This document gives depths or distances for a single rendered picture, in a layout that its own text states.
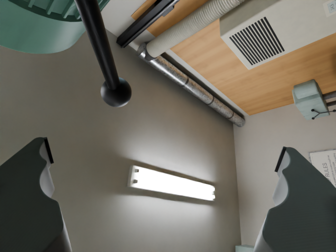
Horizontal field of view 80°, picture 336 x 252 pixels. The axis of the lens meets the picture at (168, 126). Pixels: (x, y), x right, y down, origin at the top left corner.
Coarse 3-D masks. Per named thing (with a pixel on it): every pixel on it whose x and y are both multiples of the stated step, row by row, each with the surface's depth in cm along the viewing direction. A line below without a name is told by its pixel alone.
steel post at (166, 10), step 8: (160, 0) 159; (168, 0) 158; (176, 0) 155; (152, 8) 165; (160, 8) 164; (168, 8) 164; (144, 16) 172; (152, 16) 171; (136, 24) 179; (144, 24) 179; (128, 32) 188; (136, 32) 186; (120, 40) 197; (128, 40) 194
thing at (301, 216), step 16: (288, 160) 10; (304, 160) 10; (288, 176) 9; (304, 176) 9; (320, 176) 9; (288, 192) 8; (304, 192) 8; (320, 192) 8; (272, 208) 7; (288, 208) 7; (304, 208) 7; (320, 208) 7; (272, 224) 7; (288, 224) 7; (304, 224) 7; (320, 224) 7; (256, 240) 7; (272, 240) 6; (288, 240) 6; (304, 240) 6; (320, 240) 6
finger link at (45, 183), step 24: (48, 144) 11; (0, 168) 8; (24, 168) 8; (48, 168) 9; (0, 192) 7; (24, 192) 7; (48, 192) 9; (0, 216) 6; (24, 216) 6; (48, 216) 6; (0, 240) 6; (24, 240) 6; (48, 240) 6
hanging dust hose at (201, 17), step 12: (216, 0) 149; (228, 0) 144; (240, 0) 145; (192, 12) 166; (204, 12) 156; (216, 12) 153; (180, 24) 171; (192, 24) 165; (204, 24) 165; (168, 36) 181; (180, 36) 177; (156, 48) 192; (168, 48) 193
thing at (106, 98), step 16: (80, 0) 12; (96, 0) 13; (80, 16) 14; (96, 16) 14; (96, 32) 15; (96, 48) 16; (112, 64) 18; (112, 80) 20; (112, 96) 22; (128, 96) 23
